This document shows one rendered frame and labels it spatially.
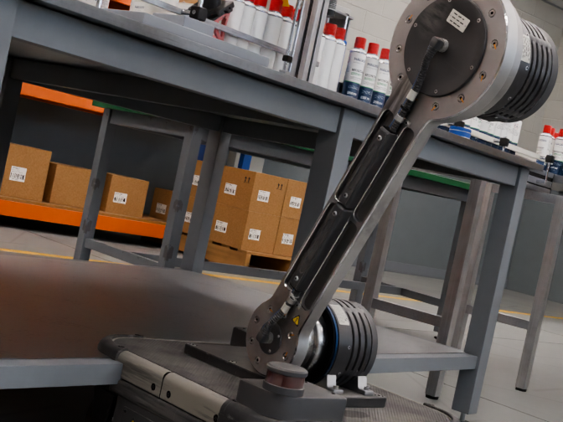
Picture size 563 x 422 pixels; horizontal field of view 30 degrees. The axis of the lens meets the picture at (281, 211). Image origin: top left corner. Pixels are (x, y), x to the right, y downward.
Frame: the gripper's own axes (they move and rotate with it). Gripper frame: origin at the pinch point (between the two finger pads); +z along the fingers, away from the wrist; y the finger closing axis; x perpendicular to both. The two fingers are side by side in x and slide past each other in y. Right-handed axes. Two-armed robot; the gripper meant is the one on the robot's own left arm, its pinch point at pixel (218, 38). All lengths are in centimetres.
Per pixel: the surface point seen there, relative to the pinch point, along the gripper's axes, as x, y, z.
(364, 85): -55, -3, 40
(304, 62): -11.5, -16.7, 9.9
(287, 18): -25.7, -2.0, 5.5
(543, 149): -177, 0, 130
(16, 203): -127, 319, 200
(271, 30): -17.4, -2.6, 5.2
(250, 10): -11.8, -1.9, -2.8
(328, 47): -39.8, -3.2, 20.2
